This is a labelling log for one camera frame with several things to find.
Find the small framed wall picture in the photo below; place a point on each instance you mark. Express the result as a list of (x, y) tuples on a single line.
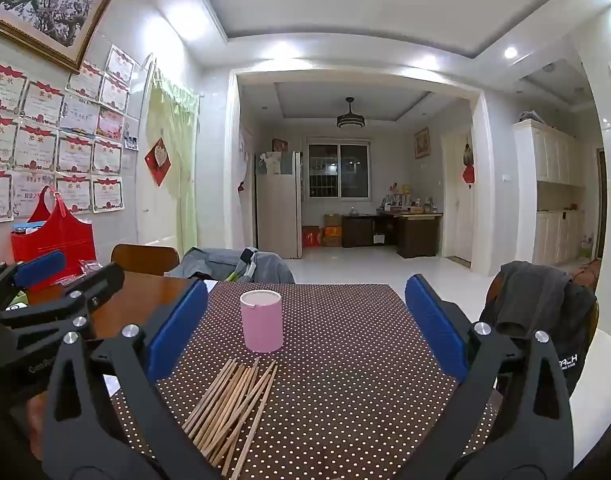
[(421, 142)]

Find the pink cup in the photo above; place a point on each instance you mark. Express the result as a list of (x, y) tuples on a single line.
[(262, 325)]

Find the white paper sheet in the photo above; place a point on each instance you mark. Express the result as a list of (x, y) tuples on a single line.
[(111, 385)]

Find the red hanging door ornament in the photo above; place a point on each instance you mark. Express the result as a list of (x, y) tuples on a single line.
[(468, 172)]

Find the box on refrigerator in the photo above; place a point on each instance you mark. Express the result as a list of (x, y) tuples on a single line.
[(279, 145)]

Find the barred window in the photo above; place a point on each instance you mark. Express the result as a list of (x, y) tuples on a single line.
[(339, 170)]

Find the silver refrigerator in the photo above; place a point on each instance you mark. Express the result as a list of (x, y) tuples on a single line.
[(278, 210)]

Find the clear plastic bag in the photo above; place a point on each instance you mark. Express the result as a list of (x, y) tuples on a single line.
[(90, 266)]

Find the bottles and boxes on desk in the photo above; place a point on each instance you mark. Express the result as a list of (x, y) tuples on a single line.
[(405, 202)]

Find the bundle of wooden chopsticks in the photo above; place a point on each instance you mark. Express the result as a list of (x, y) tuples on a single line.
[(220, 410)]

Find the dark low cabinet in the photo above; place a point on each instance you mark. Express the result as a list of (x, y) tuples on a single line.
[(358, 232)]

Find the orange printed cardboard box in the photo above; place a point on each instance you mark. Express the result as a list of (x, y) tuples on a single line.
[(331, 236)]

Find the red diamond door decoration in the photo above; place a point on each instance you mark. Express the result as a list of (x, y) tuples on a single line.
[(158, 160)]

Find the wall of award certificates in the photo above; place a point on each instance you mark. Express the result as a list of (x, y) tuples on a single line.
[(35, 145)]

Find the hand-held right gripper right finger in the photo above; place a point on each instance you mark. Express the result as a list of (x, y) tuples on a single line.
[(435, 325)]

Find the brown polka dot tablecloth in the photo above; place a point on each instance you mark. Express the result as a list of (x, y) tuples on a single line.
[(360, 385)]

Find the red felt bag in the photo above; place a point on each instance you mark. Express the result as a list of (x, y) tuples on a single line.
[(60, 240)]

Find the red cardboard box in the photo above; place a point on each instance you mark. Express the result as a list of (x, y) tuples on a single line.
[(311, 236)]

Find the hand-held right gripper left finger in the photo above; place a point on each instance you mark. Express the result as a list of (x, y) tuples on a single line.
[(178, 327)]

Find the white door behind curtain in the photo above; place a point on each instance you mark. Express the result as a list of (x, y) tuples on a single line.
[(158, 215)]

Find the dark wooden desk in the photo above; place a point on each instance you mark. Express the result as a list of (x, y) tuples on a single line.
[(415, 235)]

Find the wooden chair with jacket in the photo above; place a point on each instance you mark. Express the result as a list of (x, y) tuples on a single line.
[(491, 292)]

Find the round ceiling fan lamp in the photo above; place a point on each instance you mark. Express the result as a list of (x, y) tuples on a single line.
[(351, 120)]

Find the light green curtain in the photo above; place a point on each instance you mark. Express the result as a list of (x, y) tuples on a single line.
[(185, 125)]

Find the dark jacket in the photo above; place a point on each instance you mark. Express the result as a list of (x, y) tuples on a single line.
[(535, 300)]

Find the grey jacket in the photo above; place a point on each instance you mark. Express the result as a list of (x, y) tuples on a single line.
[(210, 262)]

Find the framed blossom tree painting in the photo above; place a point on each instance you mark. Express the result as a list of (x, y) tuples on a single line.
[(45, 10)]

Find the bundle on white cabinet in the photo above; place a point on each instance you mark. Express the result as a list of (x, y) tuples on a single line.
[(528, 116)]

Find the white panelled room door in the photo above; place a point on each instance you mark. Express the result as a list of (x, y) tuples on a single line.
[(455, 225)]

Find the tall white cabinet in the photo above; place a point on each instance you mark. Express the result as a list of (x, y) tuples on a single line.
[(550, 160)]

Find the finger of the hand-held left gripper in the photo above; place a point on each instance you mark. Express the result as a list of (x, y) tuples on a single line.
[(103, 280), (38, 267)]

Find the brown wooden chair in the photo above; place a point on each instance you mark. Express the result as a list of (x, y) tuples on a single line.
[(143, 259)]

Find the small wall photo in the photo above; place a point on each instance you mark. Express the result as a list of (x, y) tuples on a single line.
[(131, 142)]

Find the plain brown cardboard box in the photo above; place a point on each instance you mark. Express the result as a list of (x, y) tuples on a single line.
[(332, 220)]

